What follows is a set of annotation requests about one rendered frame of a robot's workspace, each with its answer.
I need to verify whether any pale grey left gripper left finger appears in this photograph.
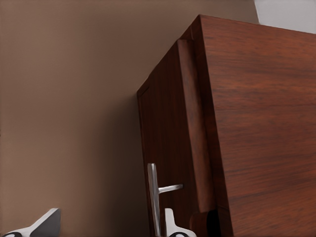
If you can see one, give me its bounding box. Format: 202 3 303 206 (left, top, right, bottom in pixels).
2 207 61 237

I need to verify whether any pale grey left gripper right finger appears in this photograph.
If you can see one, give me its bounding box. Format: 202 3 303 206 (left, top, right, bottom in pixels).
163 208 196 237

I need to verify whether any silver drawer handle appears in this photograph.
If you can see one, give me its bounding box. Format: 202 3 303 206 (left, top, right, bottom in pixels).
147 162 184 237

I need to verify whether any dark wooden drawer front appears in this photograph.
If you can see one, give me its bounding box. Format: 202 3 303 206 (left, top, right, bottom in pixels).
136 39 220 237

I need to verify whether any dark wooden drawer cabinet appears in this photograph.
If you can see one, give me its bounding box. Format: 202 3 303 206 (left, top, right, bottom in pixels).
136 14 316 237

